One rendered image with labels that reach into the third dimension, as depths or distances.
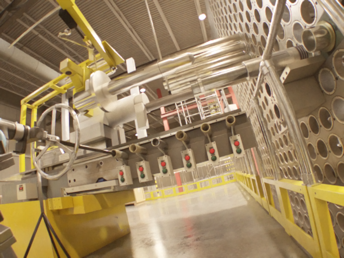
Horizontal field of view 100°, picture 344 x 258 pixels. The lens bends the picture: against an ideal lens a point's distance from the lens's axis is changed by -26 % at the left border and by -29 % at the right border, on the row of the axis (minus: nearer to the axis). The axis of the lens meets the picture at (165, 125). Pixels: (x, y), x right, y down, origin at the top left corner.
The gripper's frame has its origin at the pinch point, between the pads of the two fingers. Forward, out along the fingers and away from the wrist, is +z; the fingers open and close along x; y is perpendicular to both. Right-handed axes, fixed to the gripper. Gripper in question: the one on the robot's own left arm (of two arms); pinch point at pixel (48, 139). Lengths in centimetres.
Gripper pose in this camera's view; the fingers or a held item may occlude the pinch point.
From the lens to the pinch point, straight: 99.6
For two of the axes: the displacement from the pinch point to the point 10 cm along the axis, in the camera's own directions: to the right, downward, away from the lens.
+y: -1.2, -9.5, 2.8
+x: -9.4, 2.0, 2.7
